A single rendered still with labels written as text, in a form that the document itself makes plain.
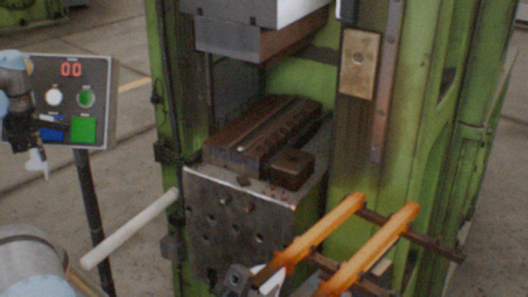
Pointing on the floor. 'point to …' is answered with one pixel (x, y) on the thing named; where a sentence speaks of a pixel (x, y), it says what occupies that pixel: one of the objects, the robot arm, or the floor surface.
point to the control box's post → (92, 214)
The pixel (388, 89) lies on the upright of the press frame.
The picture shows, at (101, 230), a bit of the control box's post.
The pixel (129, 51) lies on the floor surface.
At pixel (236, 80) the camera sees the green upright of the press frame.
